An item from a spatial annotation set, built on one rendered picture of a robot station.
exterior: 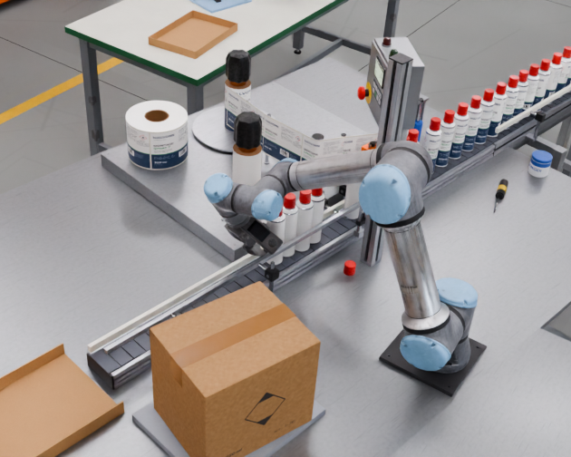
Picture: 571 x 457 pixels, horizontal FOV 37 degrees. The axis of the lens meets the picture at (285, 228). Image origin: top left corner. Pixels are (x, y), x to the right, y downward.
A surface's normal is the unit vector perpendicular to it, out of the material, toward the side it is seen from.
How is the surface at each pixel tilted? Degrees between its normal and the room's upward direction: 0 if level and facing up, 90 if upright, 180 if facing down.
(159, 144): 90
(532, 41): 0
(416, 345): 97
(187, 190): 0
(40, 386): 0
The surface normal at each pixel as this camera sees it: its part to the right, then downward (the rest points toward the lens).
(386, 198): -0.52, 0.40
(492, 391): 0.06, -0.79
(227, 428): 0.58, 0.53
